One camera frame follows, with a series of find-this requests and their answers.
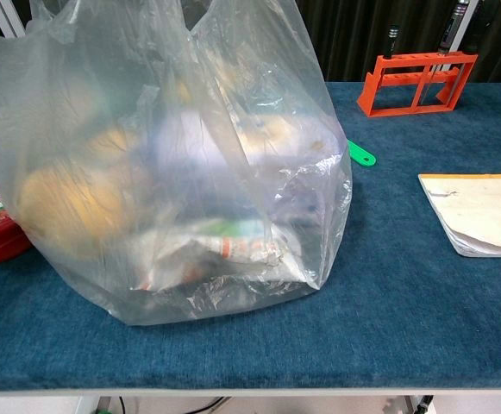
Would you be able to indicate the white slanted frame post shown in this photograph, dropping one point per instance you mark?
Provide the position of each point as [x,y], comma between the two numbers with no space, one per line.
[13,17]
[470,17]

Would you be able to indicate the yellow soft package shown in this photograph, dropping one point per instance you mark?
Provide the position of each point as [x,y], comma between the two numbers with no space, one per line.
[73,198]

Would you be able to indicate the blue felt table cover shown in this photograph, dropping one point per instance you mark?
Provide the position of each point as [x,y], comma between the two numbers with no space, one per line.
[362,302]

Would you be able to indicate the black pleated curtain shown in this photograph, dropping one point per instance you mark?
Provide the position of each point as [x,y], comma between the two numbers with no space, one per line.
[353,30]

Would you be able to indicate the short black screwdriver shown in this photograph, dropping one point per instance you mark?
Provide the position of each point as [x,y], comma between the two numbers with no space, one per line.
[391,41]

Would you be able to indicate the orange tool rack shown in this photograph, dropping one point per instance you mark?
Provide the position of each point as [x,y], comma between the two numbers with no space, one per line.
[398,69]

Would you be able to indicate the worn paper notebook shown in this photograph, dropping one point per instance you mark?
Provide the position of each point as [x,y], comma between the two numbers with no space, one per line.
[478,207]

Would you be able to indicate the clear plastic bag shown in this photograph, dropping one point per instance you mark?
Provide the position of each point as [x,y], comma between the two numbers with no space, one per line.
[155,129]

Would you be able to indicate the silver black screwdriver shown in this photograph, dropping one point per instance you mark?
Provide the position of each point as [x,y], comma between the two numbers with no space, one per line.
[450,30]

